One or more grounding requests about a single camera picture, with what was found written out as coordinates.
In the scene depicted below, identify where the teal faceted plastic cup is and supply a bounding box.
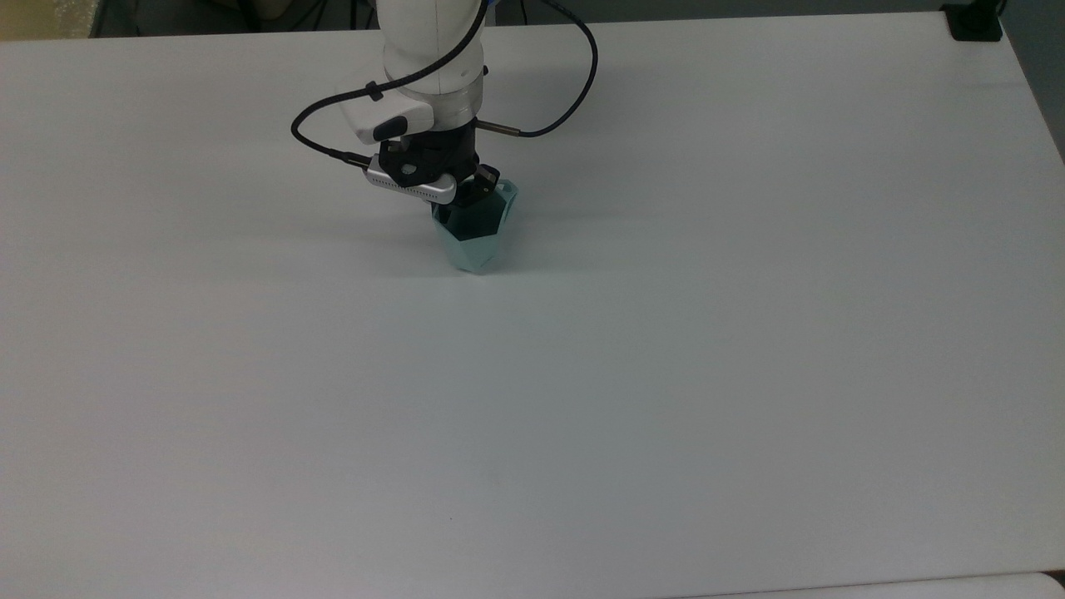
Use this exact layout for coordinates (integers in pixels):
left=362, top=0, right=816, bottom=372
left=431, top=179, right=520, bottom=275

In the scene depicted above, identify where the yellow foam board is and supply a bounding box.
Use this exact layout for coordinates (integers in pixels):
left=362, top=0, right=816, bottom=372
left=0, top=0, right=97, bottom=42

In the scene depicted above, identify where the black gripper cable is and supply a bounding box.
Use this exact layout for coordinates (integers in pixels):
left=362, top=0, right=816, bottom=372
left=478, top=0, right=600, bottom=139

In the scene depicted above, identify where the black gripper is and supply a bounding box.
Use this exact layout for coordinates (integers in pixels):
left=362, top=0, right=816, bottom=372
left=379, top=116, right=501, bottom=224

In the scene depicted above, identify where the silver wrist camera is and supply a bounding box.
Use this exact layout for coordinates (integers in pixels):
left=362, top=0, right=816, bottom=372
left=364, top=158, right=460, bottom=205

